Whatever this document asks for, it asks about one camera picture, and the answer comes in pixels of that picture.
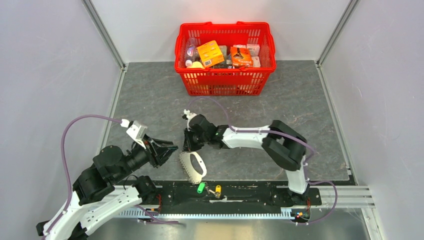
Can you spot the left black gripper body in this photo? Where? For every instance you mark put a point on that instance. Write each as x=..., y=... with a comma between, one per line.
x=151, y=149

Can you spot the red shopping basket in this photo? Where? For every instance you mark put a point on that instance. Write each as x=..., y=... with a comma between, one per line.
x=226, y=81

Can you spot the orange black package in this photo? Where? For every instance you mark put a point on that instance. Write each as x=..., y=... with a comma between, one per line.
x=241, y=57

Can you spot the plastic bottle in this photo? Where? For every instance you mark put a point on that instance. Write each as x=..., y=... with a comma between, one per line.
x=191, y=54

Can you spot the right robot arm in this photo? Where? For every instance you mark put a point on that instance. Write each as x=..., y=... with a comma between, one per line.
x=286, y=147

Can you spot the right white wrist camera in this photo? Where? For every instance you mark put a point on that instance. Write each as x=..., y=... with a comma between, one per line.
x=188, y=116

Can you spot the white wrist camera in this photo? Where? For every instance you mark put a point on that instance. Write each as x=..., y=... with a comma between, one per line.
x=135, y=130
x=188, y=116

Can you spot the key with yellow tag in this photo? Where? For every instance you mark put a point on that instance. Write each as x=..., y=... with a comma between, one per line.
x=217, y=192

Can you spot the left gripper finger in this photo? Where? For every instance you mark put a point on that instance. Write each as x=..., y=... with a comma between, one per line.
x=159, y=143
x=163, y=155

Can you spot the key with green tag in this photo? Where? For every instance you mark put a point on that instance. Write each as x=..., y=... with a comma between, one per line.
x=201, y=187

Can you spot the orange box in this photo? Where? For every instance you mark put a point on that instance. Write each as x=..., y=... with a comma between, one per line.
x=210, y=54

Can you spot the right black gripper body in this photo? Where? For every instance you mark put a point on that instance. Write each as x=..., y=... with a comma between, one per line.
x=199, y=141

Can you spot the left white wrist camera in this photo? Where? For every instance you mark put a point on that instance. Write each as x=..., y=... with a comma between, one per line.
x=135, y=130

